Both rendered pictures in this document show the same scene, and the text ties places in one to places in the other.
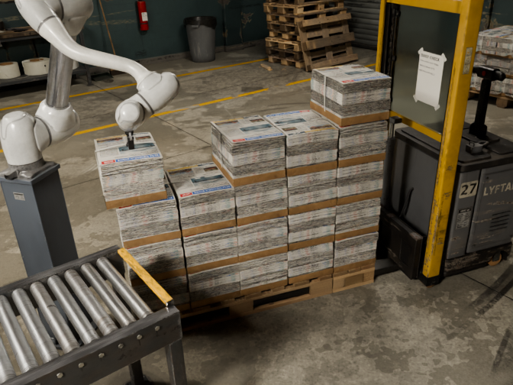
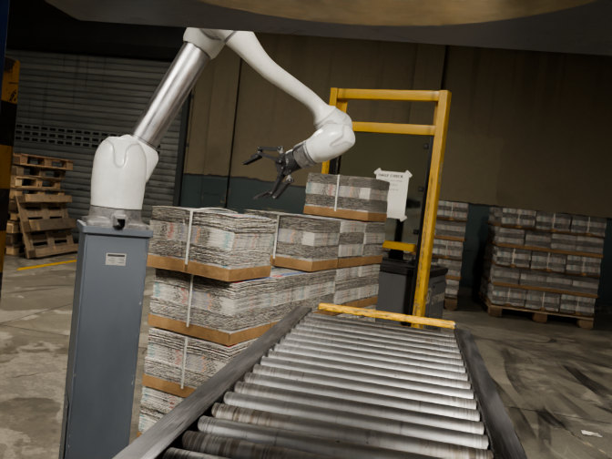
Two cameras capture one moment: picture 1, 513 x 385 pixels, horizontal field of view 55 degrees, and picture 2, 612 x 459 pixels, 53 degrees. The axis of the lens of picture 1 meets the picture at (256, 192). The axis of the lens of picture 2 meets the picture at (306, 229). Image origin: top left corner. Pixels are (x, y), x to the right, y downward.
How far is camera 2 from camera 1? 217 cm
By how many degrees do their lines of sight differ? 49
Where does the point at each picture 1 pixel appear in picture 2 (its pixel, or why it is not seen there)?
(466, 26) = (442, 144)
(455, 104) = (433, 209)
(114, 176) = (242, 236)
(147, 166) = (266, 229)
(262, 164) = (327, 249)
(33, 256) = (99, 369)
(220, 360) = not seen: outside the picture
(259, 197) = (320, 289)
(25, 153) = (140, 192)
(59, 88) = (168, 120)
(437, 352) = not seen: hidden behind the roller
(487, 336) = not seen: hidden behind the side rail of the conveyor
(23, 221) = (105, 305)
